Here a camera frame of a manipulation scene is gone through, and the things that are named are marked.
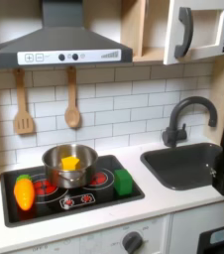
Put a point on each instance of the green toy block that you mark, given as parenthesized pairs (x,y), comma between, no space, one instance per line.
(123,182)

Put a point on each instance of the steel toy pot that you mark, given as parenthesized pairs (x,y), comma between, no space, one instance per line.
(71,178)

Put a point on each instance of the orange toy carrot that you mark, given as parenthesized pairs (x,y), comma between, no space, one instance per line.
(24,195)

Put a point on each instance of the dark grey sink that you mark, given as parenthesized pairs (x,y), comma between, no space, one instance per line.
(180,165)

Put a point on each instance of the black appliance panel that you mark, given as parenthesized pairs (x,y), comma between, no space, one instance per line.
(216,241)

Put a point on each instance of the dark grey tap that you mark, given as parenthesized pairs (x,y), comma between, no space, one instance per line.
(174,132)

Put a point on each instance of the black stove top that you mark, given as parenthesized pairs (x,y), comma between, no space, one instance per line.
(117,201)

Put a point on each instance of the grey oven knob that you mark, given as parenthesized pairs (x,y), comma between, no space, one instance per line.
(132,242)

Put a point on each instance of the white toy microwave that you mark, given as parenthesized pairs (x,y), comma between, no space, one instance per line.
(200,29)

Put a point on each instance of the yellow toy block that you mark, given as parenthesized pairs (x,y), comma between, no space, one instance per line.
(70,163)

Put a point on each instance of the wooden spoon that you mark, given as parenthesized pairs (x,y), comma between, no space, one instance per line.
(72,115)

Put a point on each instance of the wooden slotted spatula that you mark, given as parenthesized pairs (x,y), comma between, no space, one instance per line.
(23,122)

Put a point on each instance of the grey range hood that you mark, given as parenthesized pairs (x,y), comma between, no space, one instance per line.
(61,39)

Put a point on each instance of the light wooden shelf frame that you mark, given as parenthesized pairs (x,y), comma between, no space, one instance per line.
(134,29)

